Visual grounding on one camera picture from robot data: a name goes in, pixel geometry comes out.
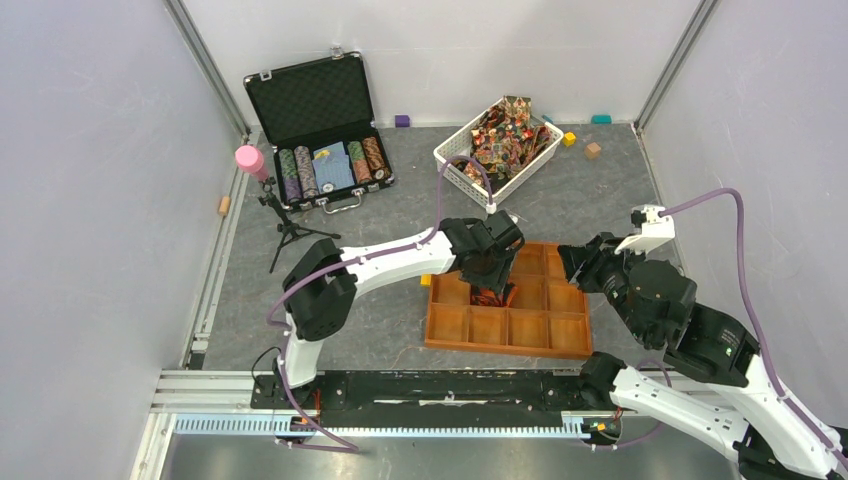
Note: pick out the small yellow cube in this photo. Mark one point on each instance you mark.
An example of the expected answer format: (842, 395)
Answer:
(569, 139)

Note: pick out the pink microphone on tripod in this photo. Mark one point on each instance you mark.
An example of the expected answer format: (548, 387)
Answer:
(250, 160)

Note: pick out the cork piece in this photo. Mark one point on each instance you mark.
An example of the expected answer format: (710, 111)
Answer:
(224, 206)

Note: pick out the black poker chip case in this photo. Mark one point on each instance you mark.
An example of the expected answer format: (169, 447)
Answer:
(317, 104)

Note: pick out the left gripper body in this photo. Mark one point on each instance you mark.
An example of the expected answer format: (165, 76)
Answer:
(494, 272)

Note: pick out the wooden compartment tray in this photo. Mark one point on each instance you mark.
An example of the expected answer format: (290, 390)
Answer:
(548, 317)

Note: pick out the small brown cube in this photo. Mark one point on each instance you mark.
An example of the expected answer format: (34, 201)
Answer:
(592, 150)

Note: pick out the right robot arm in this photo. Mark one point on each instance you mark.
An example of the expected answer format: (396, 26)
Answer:
(765, 432)

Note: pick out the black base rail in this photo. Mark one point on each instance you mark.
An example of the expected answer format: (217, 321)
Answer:
(445, 398)

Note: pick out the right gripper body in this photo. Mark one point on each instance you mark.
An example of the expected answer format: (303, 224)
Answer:
(605, 273)

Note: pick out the teal block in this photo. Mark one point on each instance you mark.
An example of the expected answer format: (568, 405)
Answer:
(601, 119)

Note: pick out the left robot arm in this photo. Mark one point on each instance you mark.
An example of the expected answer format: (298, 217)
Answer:
(319, 292)

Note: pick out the orange navy striped tie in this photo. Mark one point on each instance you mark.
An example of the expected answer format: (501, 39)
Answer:
(488, 298)

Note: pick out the patterned colourful ties pile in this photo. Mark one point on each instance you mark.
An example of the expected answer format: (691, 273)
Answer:
(504, 141)

